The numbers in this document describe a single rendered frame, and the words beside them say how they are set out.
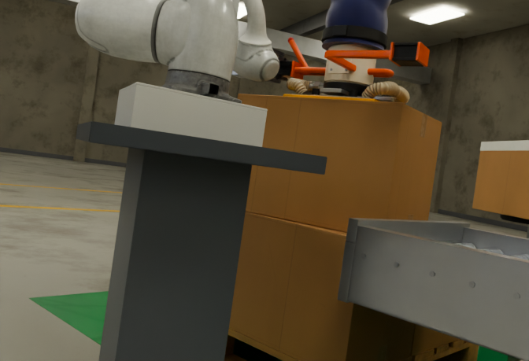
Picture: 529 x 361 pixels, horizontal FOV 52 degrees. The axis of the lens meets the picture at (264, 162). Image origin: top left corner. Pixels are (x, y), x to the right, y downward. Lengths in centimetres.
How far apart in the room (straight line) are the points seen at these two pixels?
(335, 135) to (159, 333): 80
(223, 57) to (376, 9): 76
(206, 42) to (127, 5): 21
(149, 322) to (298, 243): 60
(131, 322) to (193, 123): 45
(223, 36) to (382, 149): 59
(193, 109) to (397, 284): 62
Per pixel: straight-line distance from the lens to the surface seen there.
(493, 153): 332
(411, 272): 130
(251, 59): 166
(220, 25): 129
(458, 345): 231
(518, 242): 189
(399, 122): 160
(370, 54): 161
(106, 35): 136
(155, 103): 117
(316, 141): 170
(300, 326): 170
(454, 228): 188
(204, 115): 119
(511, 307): 122
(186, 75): 127
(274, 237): 174
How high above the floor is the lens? 72
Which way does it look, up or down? level
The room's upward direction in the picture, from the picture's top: 8 degrees clockwise
